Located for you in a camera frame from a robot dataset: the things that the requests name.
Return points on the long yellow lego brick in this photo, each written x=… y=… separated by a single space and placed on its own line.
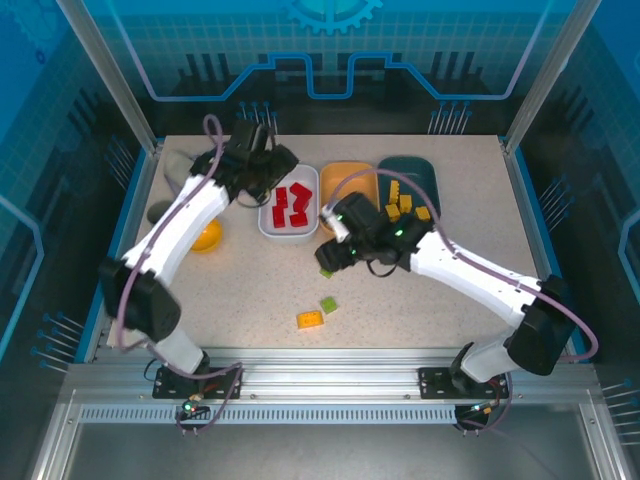
x=394 y=192
x=310 y=320

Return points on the yellow bowl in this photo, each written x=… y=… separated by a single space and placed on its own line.
x=210 y=239

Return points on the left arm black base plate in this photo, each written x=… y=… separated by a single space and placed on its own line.
x=225 y=382

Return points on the orange plastic container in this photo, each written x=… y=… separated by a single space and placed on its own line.
x=345 y=175

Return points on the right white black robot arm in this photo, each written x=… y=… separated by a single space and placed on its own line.
x=465 y=270

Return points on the aluminium mounting rail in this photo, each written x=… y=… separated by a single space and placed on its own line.
x=325 y=372

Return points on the white plastic container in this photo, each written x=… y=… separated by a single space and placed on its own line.
x=290 y=235

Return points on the aluminium frame post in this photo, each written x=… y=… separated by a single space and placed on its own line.
x=546 y=80
x=116 y=80

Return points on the dark teal plastic container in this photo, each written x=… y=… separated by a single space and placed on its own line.
x=420 y=172

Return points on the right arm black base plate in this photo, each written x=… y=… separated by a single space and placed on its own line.
x=435 y=382

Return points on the small connector with green light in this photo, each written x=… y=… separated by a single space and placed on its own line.
x=480 y=410
x=192 y=406

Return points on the grey cup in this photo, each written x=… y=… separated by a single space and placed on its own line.
x=159 y=211

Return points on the blue table side rail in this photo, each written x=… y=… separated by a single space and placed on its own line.
x=532 y=200
x=132 y=200

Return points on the green lego brick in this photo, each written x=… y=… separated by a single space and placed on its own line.
x=328 y=305
x=327 y=273

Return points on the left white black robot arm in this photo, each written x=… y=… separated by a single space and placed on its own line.
x=190 y=220

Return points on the beige cloth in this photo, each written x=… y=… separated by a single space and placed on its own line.
x=177 y=164

